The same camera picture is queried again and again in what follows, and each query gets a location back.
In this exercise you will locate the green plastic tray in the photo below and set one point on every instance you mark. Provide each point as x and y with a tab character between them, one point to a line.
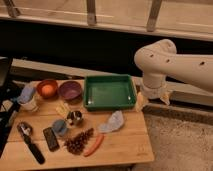
109	92

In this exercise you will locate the purple bowl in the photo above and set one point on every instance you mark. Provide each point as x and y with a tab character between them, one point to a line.
69	90

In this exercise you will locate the orange carrot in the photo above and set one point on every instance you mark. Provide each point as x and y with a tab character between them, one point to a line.
95	145

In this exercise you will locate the orange ball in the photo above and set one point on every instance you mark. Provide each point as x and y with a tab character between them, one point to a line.
47	90

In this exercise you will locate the black equipment at left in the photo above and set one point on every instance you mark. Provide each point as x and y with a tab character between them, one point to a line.
8	91

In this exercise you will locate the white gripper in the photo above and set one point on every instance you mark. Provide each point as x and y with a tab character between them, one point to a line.
152	93

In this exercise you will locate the orange bowl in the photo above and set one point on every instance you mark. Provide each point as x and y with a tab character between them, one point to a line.
42	83

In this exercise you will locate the brown pine cone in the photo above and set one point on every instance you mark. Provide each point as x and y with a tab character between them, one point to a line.
77	144

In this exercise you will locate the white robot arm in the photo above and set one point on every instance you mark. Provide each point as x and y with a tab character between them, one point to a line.
170	76

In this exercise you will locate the black rectangular block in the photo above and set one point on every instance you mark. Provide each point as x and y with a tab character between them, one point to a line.
51	139

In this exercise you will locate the yellow small object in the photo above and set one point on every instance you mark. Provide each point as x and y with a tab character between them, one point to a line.
63	109

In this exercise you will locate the metal cup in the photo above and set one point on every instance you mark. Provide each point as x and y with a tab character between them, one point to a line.
75	118

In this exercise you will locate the light blue crumpled cloth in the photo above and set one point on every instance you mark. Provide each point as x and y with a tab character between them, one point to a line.
114	123

